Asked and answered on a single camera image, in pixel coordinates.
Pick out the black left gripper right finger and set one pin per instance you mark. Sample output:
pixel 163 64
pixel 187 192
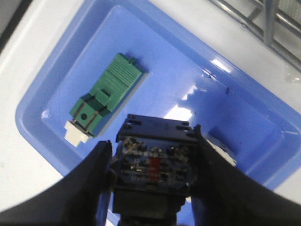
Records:
pixel 224 196

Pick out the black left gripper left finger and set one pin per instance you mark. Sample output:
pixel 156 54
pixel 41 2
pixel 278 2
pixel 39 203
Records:
pixel 79 199

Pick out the red emergency stop push button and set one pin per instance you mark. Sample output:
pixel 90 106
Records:
pixel 154 170

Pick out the blue plastic tray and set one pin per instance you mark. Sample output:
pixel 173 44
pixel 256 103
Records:
pixel 185 80

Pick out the grey metal rack frame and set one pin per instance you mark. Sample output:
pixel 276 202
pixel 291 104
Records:
pixel 277 23

